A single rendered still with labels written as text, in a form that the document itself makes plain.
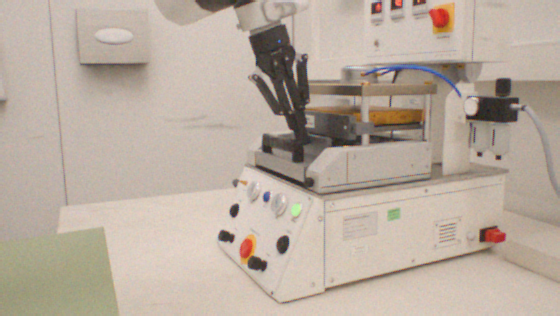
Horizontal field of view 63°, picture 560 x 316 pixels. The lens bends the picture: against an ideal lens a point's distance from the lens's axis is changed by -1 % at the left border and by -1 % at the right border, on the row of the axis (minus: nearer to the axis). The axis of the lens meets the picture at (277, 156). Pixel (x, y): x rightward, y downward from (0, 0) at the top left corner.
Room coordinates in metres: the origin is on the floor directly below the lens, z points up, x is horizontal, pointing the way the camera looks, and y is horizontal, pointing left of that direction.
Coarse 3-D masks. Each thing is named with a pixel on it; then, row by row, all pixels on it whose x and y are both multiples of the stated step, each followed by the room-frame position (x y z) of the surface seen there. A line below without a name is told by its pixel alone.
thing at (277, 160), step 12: (312, 144) 0.92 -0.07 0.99; (324, 144) 0.88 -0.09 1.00; (264, 156) 0.96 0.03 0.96; (276, 156) 0.91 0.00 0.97; (288, 156) 0.91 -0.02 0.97; (312, 156) 0.91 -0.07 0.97; (276, 168) 0.91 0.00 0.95; (288, 168) 0.86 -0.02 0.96; (300, 168) 0.82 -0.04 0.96; (300, 180) 0.82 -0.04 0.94
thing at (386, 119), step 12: (312, 108) 1.00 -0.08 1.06; (324, 108) 0.99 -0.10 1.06; (336, 108) 0.99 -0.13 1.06; (348, 108) 0.98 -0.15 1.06; (360, 108) 0.97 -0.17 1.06; (372, 108) 0.97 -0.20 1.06; (384, 108) 0.97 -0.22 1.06; (396, 108) 0.96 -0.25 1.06; (408, 108) 0.96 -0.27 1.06; (360, 120) 0.87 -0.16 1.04; (372, 120) 0.88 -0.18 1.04; (384, 120) 0.89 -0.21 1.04; (396, 120) 0.91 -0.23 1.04; (408, 120) 0.92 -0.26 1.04; (420, 120) 0.93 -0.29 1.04
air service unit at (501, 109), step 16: (496, 80) 0.83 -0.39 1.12; (464, 96) 0.88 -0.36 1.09; (480, 96) 0.85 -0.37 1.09; (496, 96) 0.83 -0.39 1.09; (512, 96) 0.82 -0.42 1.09; (464, 112) 0.88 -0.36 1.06; (480, 112) 0.84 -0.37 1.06; (496, 112) 0.81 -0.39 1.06; (512, 112) 0.81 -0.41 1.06; (480, 128) 0.85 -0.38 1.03; (496, 128) 0.82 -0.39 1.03; (480, 144) 0.85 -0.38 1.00; (496, 144) 0.81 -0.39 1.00
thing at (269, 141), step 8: (264, 136) 0.96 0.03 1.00; (272, 136) 0.93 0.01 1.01; (280, 136) 0.91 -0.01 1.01; (264, 144) 0.96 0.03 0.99; (272, 144) 0.92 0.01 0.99; (280, 144) 0.89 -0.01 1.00; (288, 144) 0.86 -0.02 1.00; (296, 144) 0.84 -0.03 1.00; (296, 152) 0.84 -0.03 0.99; (296, 160) 0.84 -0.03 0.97
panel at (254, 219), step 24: (240, 192) 1.01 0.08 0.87; (288, 192) 0.84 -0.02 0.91; (240, 216) 0.96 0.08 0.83; (264, 216) 0.88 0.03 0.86; (288, 216) 0.81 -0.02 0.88; (240, 240) 0.92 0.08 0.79; (264, 240) 0.84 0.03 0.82; (288, 240) 0.77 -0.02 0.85; (240, 264) 0.87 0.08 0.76; (264, 288) 0.77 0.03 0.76
